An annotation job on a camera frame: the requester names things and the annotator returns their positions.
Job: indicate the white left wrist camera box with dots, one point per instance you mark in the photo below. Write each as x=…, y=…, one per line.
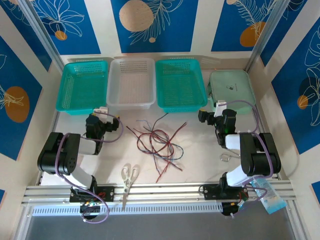
x=102, y=110

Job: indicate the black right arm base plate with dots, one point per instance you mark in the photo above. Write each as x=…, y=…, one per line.
x=210, y=192

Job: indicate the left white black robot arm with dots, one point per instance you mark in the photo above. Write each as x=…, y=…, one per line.
x=67, y=155

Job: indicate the aluminium frame post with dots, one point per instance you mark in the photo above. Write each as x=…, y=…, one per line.
x=267, y=32
x=41, y=32

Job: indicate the teal plastic basket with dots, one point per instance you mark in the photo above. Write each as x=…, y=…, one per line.
x=180, y=85
x=82, y=87

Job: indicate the blue plastic packet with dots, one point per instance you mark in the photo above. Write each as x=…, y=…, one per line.
x=271, y=200

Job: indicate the clear white plastic basket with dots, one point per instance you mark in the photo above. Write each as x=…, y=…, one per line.
x=130, y=85

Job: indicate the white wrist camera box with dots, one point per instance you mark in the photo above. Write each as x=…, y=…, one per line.
x=220, y=106
x=102, y=110

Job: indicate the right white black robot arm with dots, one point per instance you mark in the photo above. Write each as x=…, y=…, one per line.
x=260, y=155

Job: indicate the aluminium profile rail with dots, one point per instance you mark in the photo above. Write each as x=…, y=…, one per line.
x=162, y=191

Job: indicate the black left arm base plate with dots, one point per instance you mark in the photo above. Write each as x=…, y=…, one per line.
x=107, y=193

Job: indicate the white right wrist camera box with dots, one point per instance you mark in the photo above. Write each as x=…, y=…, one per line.
x=220, y=106

